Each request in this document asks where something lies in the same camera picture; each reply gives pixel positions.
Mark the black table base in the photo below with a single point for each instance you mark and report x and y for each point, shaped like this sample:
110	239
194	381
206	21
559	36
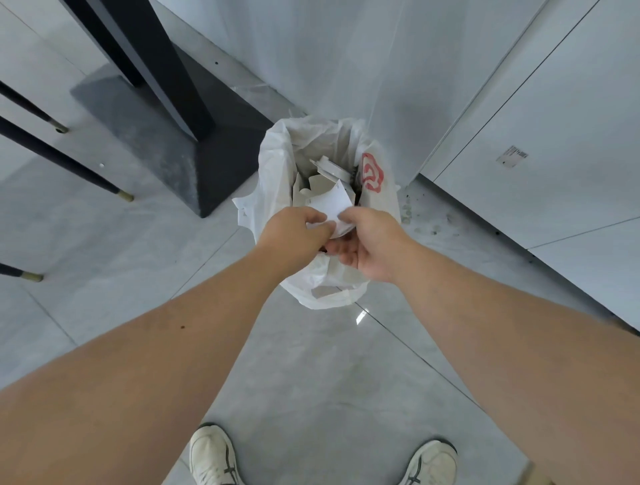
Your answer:
165	150

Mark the person's white shoe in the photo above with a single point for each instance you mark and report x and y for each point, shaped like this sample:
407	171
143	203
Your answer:
432	464
215	457

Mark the person's white left shoe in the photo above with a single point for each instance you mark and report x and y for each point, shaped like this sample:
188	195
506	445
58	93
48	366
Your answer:
215	457

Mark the person's right hand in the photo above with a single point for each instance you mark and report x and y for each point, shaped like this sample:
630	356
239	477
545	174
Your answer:
380	245

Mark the person's white right shoe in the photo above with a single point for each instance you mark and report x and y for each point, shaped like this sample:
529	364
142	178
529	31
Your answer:
432	464

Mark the person's left hand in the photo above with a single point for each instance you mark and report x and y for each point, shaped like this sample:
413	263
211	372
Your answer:
290	240

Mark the white plastic trash bag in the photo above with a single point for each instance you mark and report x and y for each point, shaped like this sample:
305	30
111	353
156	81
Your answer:
275	165

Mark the black table leg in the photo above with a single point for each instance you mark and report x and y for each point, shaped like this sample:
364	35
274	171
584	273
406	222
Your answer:
150	60

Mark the white cabinet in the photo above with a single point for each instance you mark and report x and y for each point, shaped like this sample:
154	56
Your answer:
550	150

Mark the person's right forearm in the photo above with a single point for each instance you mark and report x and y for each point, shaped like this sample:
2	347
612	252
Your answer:
525	360

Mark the small cabinet sticker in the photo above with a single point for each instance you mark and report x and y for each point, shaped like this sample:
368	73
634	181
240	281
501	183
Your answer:
512	157

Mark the black brass-tipped chair leg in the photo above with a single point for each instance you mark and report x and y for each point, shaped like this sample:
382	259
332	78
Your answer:
60	157
20	272
30	107

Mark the person's left forearm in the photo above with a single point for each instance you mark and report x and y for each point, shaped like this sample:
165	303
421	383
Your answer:
125	389

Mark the white cardboard box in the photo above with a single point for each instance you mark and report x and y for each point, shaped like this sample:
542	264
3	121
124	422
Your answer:
322	187

